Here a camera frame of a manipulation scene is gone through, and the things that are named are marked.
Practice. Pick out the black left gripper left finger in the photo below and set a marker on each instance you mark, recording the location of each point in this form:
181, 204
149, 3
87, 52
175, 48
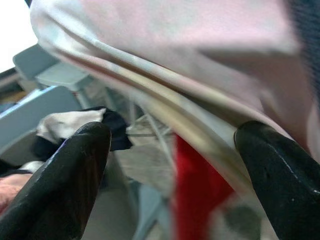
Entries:
62, 180

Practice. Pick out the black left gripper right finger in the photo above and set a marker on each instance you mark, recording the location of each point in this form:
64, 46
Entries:
287, 190

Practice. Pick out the red garment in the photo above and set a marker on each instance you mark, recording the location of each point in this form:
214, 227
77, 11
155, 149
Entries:
197, 190

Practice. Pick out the cream clothes hanger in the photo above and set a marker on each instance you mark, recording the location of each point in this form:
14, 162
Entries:
200, 135

